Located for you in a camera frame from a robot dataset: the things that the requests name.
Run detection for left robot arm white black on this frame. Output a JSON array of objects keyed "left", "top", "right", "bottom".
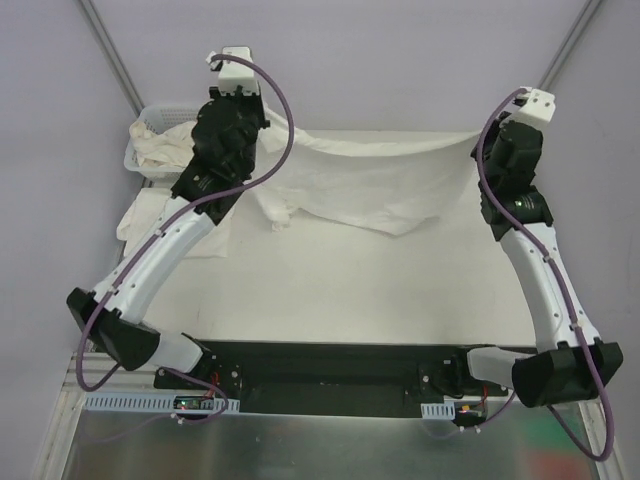
[{"left": 66, "top": 87, "right": 269, "bottom": 389}]

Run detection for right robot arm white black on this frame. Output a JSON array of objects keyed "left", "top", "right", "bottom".
[{"left": 450, "top": 112, "right": 623, "bottom": 408}]

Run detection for folded white t shirt stack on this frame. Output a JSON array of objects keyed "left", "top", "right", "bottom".
[{"left": 116, "top": 187, "right": 235, "bottom": 259}]

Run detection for cream clothes in basket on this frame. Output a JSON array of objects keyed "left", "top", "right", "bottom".
[{"left": 129, "top": 120, "right": 196, "bottom": 169}]

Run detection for white plastic laundry basket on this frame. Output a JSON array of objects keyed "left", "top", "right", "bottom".
[{"left": 124, "top": 105, "right": 199, "bottom": 185}]

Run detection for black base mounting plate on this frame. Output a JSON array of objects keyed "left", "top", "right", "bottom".
[{"left": 149, "top": 337, "right": 509, "bottom": 417}]

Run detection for left aluminium frame post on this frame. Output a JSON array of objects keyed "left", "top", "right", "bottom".
[{"left": 76, "top": 0, "right": 145, "bottom": 116}]

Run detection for aluminium frame post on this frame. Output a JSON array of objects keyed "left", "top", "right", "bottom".
[
  {"left": 537, "top": 0, "right": 607, "bottom": 92},
  {"left": 76, "top": 0, "right": 145, "bottom": 116}
]

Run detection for aluminium rail front left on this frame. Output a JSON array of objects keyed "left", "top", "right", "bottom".
[{"left": 63, "top": 353, "right": 156, "bottom": 390}]

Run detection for left white cable duct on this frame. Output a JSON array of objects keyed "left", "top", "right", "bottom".
[{"left": 84, "top": 393, "right": 240, "bottom": 415}]

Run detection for white cable duct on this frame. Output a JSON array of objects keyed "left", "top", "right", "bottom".
[
  {"left": 84, "top": 393, "right": 240, "bottom": 415},
  {"left": 420, "top": 401, "right": 456, "bottom": 421}
]

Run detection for right aluminium frame post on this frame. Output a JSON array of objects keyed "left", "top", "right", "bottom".
[{"left": 537, "top": 0, "right": 607, "bottom": 92}]

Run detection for right white cable duct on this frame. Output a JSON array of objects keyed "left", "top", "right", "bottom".
[{"left": 420, "top": 401, "right": 456, "bottom": 421}]

